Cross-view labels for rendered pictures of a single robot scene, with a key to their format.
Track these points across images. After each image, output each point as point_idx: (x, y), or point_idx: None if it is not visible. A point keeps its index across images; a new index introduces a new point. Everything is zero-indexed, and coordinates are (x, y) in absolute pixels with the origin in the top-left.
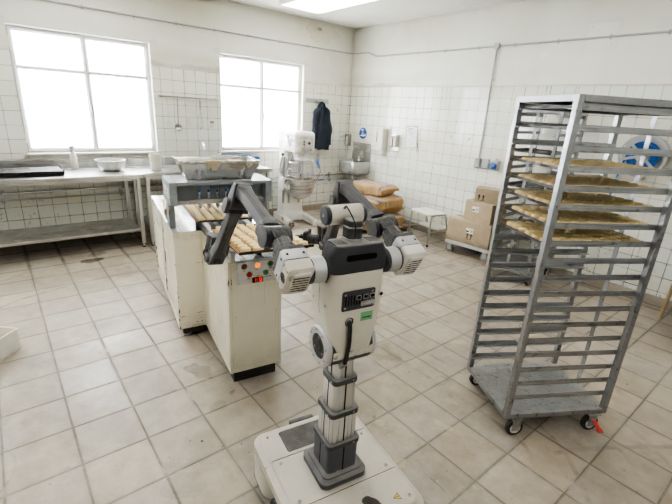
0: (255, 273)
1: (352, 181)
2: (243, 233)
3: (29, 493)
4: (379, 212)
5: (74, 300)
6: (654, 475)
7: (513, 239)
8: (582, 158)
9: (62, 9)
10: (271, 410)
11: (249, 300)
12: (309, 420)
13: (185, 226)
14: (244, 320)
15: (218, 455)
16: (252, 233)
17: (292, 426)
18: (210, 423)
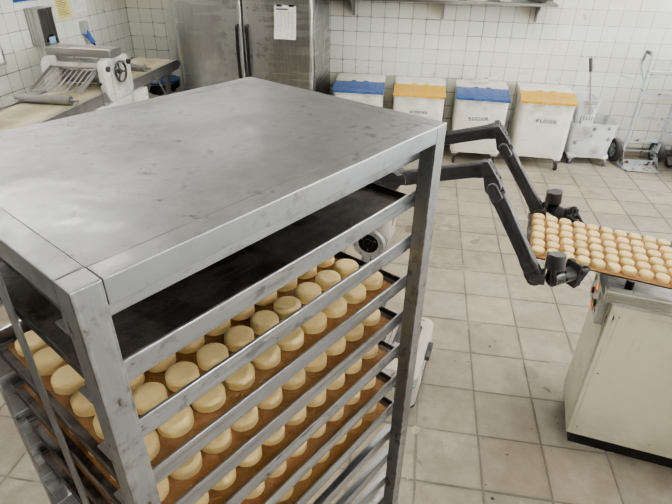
0: (594, 294)
1: (482, 164)
2: (611, 238)
3: (500, 280)
4: (406, 170)
5: None
6: None
7: (360, 452)
8: (243, 398)
9: None
10: (495, 398)
11: (590, 324)
12: (418, 346)
13: None
14: (582, 341)
15: (466, 346)
16: (607, 242)
17: (421, 335)
18: (507, 358)
